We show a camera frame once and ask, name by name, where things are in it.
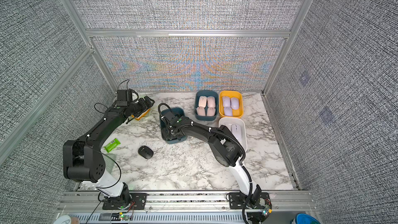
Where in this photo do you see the white storage box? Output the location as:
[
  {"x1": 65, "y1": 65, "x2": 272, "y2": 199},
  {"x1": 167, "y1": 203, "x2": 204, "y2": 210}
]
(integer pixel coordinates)
[{"x1": 218, "y1": 117, "x2": 247, "y2": 151}]

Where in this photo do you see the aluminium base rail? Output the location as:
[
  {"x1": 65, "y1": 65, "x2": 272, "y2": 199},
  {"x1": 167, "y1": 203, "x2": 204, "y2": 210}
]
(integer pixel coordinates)
[{"x1": 53, "y1": 190, "x2": 322, "y2": 224}]

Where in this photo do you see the black mouse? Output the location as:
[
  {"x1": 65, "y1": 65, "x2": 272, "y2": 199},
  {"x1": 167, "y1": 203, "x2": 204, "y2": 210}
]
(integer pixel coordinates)
[{"x1": 138, "y1": 145, "x2": 154, "y2": 160}]

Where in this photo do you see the yellow storage box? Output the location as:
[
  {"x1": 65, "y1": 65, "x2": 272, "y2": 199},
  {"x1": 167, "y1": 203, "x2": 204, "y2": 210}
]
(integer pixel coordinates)
[{"x1": 219, "y1": 90, "x2": 244, "y2": 118}]

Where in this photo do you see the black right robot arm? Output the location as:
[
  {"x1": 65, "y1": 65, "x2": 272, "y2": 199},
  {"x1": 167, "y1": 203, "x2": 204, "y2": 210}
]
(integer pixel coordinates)
[{"x1": 158, "y1": 103, "x2": 262, "y2": 204}]

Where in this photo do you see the white round object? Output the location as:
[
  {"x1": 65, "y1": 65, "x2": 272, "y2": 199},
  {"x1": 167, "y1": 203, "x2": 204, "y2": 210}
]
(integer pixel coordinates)
[{"x1": 53, "y1": 215, "x2": 80, "y2": 224}]

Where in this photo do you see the pink mouse top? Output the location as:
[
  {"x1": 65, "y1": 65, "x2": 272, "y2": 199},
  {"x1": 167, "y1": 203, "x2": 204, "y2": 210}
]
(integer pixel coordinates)
[{"x1": 207, "y1": 96, "x2": 216, "y2": 108}]

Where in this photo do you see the purple mouse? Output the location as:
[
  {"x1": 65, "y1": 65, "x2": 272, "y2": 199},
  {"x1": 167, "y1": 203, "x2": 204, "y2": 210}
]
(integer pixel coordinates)
[
  {"x1": 221, "y1": 96, "x2": 231, "y2": 107},
  {"x1": 230, "y1": 97, "x2": 240, "y2": 110},
  {"x1": 223, "y1": 107, "x2": 234, "y2": 117}
]

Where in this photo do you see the green packet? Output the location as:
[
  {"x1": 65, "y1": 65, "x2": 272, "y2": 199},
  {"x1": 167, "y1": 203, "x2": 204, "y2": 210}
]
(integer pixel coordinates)
[{"x1": 104, "y1": 138, "x2": 121, "y2": 153}]

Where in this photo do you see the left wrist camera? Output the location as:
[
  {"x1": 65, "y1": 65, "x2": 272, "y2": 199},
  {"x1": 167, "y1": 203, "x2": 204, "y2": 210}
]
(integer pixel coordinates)
[{"x1": 117, "y1": 89, "x2": 132, "y2": 103}]

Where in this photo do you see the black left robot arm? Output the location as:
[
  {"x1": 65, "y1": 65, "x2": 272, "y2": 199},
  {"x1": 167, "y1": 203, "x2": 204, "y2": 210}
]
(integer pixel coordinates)
[{"x1": 63, "y1": 89, "x2": 155, "y2": 198}]

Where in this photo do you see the white mouse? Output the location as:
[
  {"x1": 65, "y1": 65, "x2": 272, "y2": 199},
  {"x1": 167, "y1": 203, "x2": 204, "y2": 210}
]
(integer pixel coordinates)
[
  {"x1": 223, "y1": 123, "x2": 232, "y2": 131},
  {"x1": 231, "y1": 124, "x2": 242, "y2": 141}
]

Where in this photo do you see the teal storage box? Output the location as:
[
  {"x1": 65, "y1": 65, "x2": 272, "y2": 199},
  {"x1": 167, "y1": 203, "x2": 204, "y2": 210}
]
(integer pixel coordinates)
[
  {"x1": 194, "y1": 90, "x2": 219, "y2": 121},
  {"x1": 159, "y1": 107, "x2": 187, "y2": 144}
]

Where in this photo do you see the peach pink mouse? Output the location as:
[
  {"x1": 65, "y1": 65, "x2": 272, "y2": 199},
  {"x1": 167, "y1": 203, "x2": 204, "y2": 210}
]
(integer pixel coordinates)
[{"x1": 198, "y1": 95, "x2": 207, "y2": 108}]

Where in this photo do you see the blue round object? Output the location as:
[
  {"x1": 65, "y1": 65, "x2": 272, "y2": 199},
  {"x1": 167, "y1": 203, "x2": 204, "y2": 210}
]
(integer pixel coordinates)
[{"x1": 290, "y1": 213, "x2": 320, "y2": 224}]

